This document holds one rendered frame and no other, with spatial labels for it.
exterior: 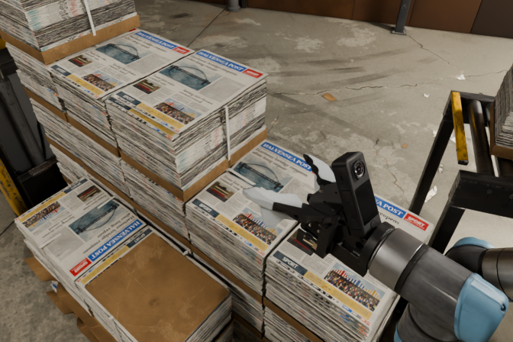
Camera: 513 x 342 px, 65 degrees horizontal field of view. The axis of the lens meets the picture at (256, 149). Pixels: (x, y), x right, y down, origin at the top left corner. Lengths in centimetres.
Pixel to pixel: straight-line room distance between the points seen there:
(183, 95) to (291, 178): 40
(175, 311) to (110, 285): 22
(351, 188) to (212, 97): 67
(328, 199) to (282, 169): 66
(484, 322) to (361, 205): 19
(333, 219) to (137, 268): 87
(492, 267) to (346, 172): 26
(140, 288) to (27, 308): 94
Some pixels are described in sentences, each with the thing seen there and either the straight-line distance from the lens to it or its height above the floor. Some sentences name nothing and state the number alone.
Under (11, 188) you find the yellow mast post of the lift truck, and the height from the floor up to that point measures 30.
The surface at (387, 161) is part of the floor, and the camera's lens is 263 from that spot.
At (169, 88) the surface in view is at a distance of 119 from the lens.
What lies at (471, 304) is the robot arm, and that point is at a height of 125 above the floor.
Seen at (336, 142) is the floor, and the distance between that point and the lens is 270.
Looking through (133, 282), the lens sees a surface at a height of 60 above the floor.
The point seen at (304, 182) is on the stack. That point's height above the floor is 83.
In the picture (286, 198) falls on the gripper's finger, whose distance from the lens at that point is 58.
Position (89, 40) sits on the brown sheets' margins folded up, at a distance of 150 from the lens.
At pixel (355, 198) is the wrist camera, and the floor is 129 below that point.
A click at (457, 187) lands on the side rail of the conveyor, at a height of 77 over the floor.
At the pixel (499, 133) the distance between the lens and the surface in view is 148.
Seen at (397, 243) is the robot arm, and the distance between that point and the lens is 55.
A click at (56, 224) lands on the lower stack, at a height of 60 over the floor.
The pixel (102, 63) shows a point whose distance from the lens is 137.
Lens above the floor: 167
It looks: 40 degrees down
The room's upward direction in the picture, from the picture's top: straight up
